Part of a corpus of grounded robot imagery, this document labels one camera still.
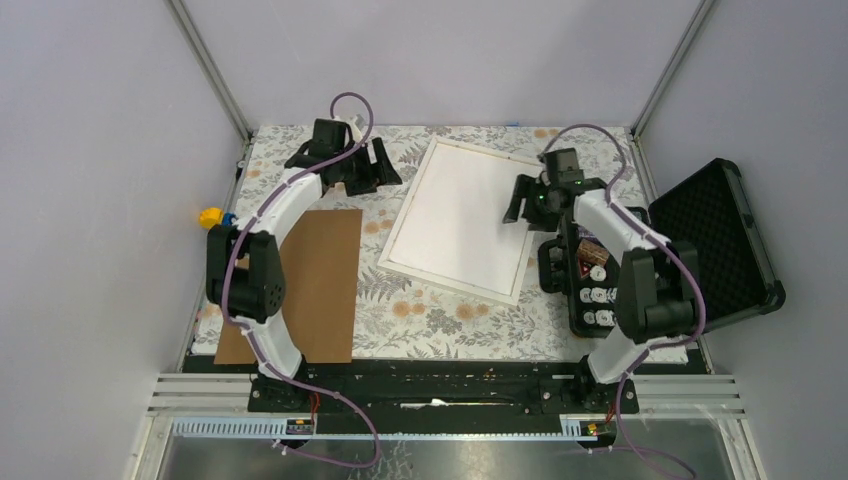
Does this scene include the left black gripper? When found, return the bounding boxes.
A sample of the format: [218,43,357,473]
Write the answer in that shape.
[334,137,402,196]

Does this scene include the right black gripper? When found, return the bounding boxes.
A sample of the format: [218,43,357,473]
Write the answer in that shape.
[500,174,561,233]

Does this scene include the white picture frame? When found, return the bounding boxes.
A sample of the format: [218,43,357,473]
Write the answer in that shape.
[376,135,548,307]

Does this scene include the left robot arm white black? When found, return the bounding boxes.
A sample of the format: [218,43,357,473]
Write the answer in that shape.
[200,119,402,411]

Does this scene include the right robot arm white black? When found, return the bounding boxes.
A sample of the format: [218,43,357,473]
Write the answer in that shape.
[503,148,706,412]

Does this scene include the brown playing card box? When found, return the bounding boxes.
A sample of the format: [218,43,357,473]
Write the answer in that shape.
[576,238,610,267]

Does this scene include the brown backing board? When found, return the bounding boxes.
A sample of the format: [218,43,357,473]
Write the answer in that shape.
[213,209,364,366]

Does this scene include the yellow blue toy car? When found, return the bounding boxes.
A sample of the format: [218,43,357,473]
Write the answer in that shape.
[197,207,237,230]

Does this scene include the black foam lined case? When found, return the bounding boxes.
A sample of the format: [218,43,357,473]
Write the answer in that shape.
[538,158,786,338]

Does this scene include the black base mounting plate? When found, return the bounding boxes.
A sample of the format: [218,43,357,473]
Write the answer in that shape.
[248,360,639,435]

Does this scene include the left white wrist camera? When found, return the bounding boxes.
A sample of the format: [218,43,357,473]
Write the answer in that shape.
[346,114,368,143]

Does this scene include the aluminium rail frame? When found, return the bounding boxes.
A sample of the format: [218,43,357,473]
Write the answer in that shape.
[148,374,749,442]

